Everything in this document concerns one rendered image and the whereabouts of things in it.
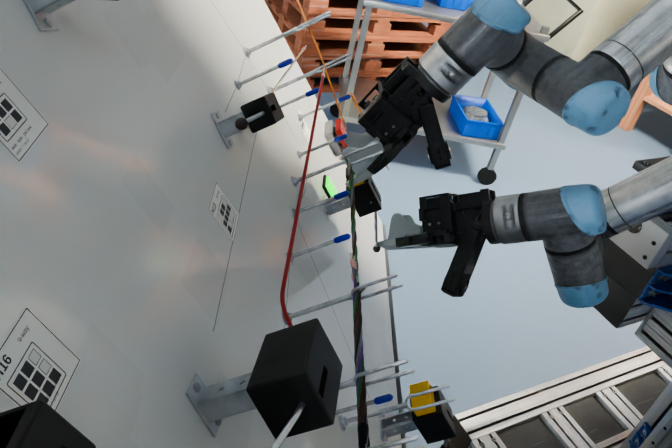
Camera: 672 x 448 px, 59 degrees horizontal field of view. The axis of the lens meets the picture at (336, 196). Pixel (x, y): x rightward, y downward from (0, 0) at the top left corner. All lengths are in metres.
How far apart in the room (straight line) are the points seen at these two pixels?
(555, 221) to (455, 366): 1.52
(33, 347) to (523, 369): 2.23
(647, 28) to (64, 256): 0.76
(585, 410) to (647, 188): 1.26
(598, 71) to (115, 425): 0.71
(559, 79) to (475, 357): 1.70
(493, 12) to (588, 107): 0.18
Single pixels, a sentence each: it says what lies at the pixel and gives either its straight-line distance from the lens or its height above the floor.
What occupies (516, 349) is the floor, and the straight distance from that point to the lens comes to 2.56.
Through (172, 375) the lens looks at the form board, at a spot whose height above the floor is 1.29.
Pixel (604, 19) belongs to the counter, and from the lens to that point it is 6.02.
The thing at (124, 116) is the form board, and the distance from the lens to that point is 0.55.
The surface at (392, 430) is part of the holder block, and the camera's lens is 0.92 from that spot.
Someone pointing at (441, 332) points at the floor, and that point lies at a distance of 2.47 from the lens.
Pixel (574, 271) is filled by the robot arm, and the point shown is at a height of 1.17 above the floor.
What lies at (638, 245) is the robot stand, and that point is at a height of 1.06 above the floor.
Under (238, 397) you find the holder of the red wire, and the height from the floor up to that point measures 1.29.
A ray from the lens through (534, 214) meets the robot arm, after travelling 0.91.
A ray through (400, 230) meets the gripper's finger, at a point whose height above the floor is 1.10.
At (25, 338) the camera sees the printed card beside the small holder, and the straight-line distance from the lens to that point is 0.39.
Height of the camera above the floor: 1.68
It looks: 34 degrees down
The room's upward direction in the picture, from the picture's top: 13 degrees clockwise
